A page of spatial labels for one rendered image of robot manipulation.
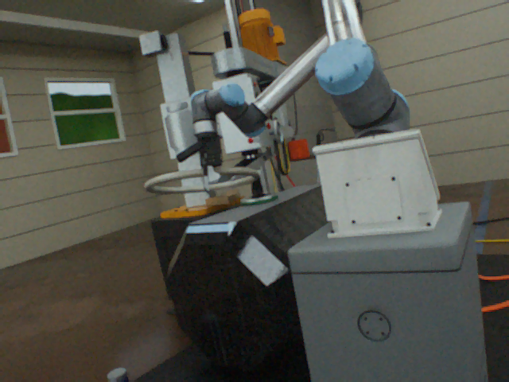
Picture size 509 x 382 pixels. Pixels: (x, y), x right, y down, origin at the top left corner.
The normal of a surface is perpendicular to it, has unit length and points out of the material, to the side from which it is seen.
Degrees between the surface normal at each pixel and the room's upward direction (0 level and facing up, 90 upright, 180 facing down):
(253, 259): 58
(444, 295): 90
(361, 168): 90
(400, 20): 90
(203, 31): 90
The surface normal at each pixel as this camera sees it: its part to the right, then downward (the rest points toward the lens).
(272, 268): -0.09, -0.43
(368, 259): -0.54, 0.19
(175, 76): -0.16, 0.13
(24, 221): 0.82, -0.11
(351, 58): -0.59, -0.51
